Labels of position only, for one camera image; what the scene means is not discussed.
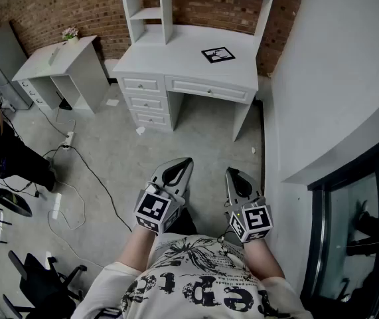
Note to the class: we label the crumpled white paper scrap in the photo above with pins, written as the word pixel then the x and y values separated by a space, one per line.
pixel 140 131

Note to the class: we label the person's white printed shirt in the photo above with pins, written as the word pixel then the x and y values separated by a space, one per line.
pixel 192 287

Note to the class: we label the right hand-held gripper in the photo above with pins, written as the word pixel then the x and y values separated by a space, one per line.
pixel 254 219

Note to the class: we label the small white desk drawer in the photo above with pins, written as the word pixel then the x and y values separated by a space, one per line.
pixel 141 85
pixel 146 103
pixel 151 120

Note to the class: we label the black router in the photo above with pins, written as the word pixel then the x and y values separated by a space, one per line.
pixel 63 104

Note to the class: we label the person's left forearm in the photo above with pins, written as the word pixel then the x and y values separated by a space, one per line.
pixel 137 248

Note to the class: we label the person's black shorts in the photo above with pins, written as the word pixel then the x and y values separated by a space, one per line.
pixel 184 223

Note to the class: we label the white power strip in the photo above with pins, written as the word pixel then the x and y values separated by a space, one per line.
pixel 68 141

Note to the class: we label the grey metal cabinet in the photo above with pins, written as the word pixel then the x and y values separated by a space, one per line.
pixel 3 58

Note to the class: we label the person's right forearm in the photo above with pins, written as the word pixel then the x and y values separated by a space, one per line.
pixel 262 261

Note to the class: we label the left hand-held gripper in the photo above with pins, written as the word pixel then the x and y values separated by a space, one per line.
pixel 152 211

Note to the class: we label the black domed device green stripe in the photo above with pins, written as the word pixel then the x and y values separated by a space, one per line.
pixel 16 204

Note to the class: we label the black framed deer picture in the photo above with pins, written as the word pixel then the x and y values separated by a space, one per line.
pixel 218 54

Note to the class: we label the black framed glass door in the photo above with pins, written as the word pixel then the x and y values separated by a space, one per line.
pixel 351 231

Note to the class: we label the wide white desk drawer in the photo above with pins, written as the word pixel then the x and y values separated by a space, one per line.
pixel 209 90

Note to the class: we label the white desk with hutch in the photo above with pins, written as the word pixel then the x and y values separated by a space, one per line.
pixel 182 55

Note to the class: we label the flat white paper sheet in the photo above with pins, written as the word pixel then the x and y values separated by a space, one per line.
pixel 112 102

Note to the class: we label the black office chair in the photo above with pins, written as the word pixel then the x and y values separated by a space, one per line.
pixel 40 284

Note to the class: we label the pink flowers in white pot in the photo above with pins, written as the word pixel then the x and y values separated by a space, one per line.
pixel 70 35

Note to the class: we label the small white side desk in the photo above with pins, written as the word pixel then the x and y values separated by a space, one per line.
pixel 59 58

